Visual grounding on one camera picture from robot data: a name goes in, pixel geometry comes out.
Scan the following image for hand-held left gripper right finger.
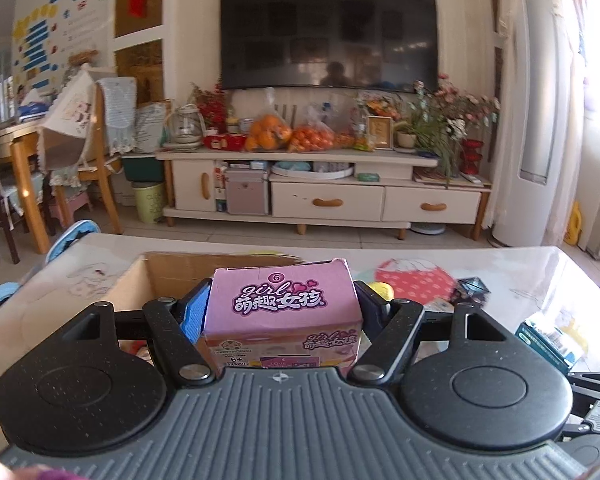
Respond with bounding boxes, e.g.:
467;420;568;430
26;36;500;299
349;280;519;387

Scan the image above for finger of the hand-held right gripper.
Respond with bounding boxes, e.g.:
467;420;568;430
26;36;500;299
566;370;600;403

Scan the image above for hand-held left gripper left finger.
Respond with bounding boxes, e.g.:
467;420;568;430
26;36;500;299
55;278;219;387

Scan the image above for brown cardboard box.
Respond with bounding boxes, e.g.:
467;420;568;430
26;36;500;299
97;251;306;361

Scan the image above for pink toy box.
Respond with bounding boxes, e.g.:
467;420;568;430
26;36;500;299
200;258;365;371

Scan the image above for teal carton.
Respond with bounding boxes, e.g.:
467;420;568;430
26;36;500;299
514;310;588;374

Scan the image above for dark polyhedron box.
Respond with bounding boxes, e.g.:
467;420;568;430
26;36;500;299
452;276;492;307

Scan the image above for pale green trash bin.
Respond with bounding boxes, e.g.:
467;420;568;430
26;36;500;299
131;181;167;224

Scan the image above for cream television cabinet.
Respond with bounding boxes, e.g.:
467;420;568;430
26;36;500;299
156;149;493;241

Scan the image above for pink metal case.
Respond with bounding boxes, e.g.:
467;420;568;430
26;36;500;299
225;168;270;217

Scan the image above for round white tray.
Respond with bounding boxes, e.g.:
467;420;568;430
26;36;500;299
271;160;355;182

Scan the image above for dark green storage bin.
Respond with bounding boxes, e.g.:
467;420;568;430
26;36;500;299
122;155;165;183

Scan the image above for yellow detergent bottle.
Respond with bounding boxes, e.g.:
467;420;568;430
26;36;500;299
564;202;585;247

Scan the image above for red flat box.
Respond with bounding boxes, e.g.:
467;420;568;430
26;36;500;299
203;133;246;151

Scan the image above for green potted plant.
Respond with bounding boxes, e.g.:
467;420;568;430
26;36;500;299
396;110;462;182

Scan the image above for red vase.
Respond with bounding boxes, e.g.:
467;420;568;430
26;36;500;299
460;139;484;176

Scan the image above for bag of small tangerines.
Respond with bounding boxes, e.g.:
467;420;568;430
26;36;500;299
286;102;337;153

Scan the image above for glass kettle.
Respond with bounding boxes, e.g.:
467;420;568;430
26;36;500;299
165;105;206;149

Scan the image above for bag of large oranges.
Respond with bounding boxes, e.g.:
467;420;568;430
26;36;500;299
245;87;293;152

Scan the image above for red berry branches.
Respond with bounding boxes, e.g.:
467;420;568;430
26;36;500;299
190;82;228;133

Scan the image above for wooden chair with cloth cover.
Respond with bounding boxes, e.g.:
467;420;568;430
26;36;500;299
37;67;148;237

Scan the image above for pink artificial flowers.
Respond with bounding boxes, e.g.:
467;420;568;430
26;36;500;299
414;74;501;137

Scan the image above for wooden dining table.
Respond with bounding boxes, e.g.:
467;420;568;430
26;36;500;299
0;124;52;255

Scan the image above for white standing air conditioner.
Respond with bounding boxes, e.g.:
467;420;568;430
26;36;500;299
490;0;581;249

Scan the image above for black television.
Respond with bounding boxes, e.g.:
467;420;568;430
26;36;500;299
220;0;439;93

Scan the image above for wooden photo frame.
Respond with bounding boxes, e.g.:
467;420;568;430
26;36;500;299
366;116;394;151

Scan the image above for colourful wall chart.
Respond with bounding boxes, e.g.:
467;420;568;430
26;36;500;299
11;0;112;93

